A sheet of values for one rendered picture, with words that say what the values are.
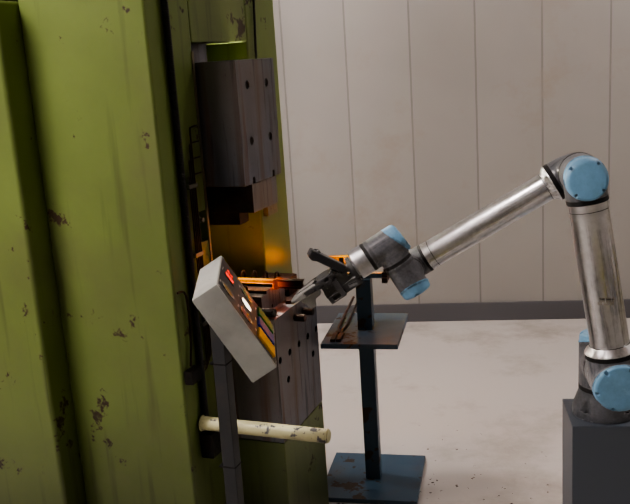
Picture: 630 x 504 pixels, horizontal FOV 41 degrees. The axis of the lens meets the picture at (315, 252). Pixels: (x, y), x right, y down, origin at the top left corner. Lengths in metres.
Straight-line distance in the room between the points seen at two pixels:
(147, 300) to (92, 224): 0.29
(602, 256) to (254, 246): 1.34
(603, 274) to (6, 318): 1.84
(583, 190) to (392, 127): 3.16
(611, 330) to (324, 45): 3.39
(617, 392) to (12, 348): 1.88
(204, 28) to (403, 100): 2.77
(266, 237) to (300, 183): 2.37
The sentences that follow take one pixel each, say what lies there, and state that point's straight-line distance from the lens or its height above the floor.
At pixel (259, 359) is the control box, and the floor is 0.98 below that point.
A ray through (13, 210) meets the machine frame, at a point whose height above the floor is 1.36.
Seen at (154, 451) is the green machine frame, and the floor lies 0.54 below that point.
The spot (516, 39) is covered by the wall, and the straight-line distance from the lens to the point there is 5.47.
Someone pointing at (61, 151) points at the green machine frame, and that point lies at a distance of 2.76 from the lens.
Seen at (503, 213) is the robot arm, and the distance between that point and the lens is 2.59.
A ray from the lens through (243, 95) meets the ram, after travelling 2.76.
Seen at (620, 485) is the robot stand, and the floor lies 0.40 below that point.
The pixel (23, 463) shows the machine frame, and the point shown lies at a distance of 3.11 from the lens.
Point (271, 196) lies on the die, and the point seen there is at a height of 1.30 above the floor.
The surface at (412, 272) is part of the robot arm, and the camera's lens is 2.48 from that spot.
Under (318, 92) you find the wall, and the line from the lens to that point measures 5.51.
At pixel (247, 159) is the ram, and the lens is 2.77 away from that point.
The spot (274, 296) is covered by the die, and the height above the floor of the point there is 0.95.
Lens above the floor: 1.76
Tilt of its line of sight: 13 degrees down
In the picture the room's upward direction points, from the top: 4 degrees counter-clockwise
